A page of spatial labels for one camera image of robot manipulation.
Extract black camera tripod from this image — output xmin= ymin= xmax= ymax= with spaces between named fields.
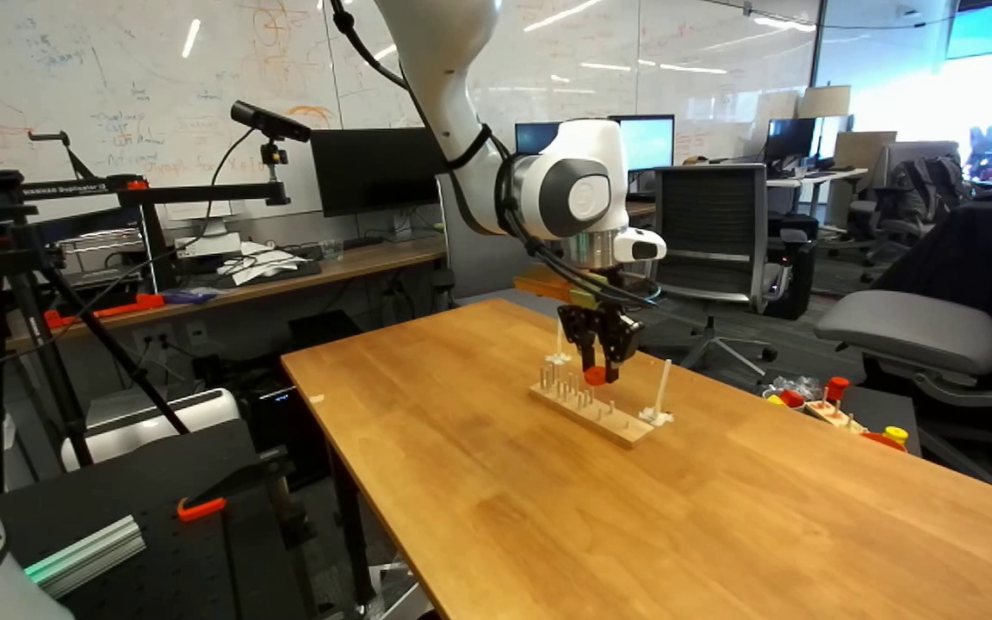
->
xmin=0 ymin=128 xmax=293 ymax=499

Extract grey office chair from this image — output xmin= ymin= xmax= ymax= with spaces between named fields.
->
xmin=816 ymin=203 xmax=992 ymax=453

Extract black mesh chair back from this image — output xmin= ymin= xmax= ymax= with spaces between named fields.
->
xmin=658 ymin=161 xmax=770 ymax=305

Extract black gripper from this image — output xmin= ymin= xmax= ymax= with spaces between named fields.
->
xmin=558 ymin=270 xmax=640 ymax=383

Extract lit computer monitor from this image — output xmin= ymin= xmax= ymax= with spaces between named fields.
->
xmin=512 ymin=112 xmax=674 ymax=171

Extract colourful toy pieces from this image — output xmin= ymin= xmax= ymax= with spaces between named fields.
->
xmin=760 ymin=374 xmax=909 ymax=451

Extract small orange round object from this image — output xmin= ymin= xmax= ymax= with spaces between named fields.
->
xmin=582 ymin=365 xmax=607 ymax=387

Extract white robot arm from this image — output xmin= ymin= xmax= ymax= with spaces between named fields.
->
xmin=375 ymin=0 xmax=670 ymax=383

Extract black computer monitor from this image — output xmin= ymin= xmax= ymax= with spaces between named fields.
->
xmin=312 ymin=128 xmax=446 ymax=218

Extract clear plastic stand far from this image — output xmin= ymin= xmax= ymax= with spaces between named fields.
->
xmin=546 ymin=319 xmax=573 ymax=373

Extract wooden peg board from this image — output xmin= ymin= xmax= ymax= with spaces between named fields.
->
xmin=532 ymin=383 xmax=662 ymax=444

